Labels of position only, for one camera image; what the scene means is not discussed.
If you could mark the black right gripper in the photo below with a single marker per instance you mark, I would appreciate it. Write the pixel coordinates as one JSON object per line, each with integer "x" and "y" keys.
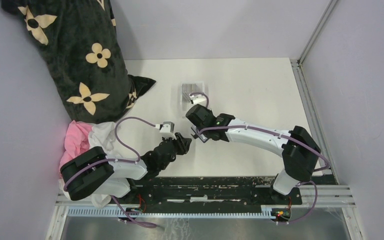
{"x": 208, "y": 110}

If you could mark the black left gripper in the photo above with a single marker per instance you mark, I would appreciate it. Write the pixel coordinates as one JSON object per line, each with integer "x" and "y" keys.
{"x": 183, "y": 143}

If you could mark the clear plastic card box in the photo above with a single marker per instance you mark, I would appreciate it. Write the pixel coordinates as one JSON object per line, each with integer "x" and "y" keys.
{"x": 183, "y": 107}

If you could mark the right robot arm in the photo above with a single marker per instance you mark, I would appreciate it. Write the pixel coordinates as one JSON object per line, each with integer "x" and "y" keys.
{"x": 297, "y": 149}

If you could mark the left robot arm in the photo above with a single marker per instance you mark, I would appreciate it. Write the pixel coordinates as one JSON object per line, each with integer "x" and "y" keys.
{"x": 94, "y": 173}

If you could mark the stack of grey cards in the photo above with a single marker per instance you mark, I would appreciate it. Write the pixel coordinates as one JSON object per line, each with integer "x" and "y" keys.
{"x": 187, "y": 89}

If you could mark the white cloth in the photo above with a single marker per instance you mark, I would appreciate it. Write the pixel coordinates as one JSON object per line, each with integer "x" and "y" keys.
{"x": 103, "y": 135}

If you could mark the pink cloth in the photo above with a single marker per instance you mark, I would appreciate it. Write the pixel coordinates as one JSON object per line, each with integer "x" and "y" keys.
{"x": 76, "y": 141}

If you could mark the black floral plush blanket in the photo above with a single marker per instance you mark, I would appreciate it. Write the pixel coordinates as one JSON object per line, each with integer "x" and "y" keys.
{"x": 77, "y": 39}

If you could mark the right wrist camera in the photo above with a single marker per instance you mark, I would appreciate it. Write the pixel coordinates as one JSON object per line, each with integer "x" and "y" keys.
{"x": 197, "y": 99}

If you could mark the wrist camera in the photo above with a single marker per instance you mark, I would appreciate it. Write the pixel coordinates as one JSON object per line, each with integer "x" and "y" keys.
{"x": 166, "y": 129}
{"x": 197, "y": 99}

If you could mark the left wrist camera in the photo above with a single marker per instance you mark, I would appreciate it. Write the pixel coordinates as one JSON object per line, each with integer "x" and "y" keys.
{"x": 166, "y": 129}

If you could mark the aluminium frame rail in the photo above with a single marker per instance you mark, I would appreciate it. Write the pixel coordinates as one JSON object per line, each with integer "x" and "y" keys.
{"x": 349, "y": 210}

